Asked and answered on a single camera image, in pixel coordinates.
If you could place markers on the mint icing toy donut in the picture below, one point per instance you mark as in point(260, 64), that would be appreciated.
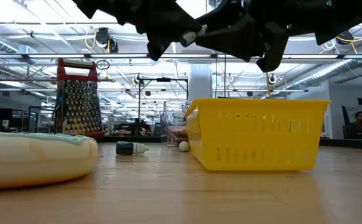
point(35, 161)

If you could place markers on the yellow plastic basket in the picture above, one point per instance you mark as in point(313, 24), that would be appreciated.
point(255, 137)

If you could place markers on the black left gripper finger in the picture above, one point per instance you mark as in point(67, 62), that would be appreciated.
point(165, 37)

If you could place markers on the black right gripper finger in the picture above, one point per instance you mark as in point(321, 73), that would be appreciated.
point(272, 43)
point(230, 37)

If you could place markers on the metal overhead bar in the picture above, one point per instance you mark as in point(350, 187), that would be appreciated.
point(59, 56)

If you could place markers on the white building pillar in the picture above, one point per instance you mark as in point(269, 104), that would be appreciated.
point(199, 82)

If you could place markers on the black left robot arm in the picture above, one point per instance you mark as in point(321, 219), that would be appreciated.
point(100, 6)

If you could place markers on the silver ventilation duct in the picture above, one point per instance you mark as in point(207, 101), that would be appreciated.
point(324, 73)

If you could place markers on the clear plastic container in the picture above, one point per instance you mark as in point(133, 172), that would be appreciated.
point(174, 115)

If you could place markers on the black monitor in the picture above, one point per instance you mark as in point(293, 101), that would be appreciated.
point(1, 114)

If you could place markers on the pale fabric sheet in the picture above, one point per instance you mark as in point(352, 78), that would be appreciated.
point(353, 109)

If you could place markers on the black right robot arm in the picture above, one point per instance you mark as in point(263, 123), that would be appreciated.
point(349, 15)

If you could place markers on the black gantry frame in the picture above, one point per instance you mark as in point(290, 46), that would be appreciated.
point(164, 79)

